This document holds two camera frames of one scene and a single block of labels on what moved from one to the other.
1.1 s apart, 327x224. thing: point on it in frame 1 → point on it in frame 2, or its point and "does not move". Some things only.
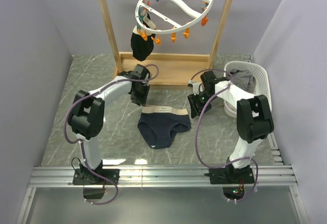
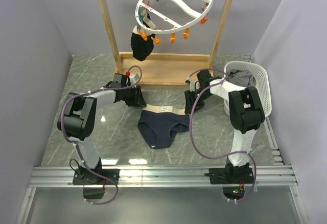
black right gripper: (193, 99) → (189, 101)
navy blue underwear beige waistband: (158, 125) does not move
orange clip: (158, 40) does not move
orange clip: (144, 35) does not move
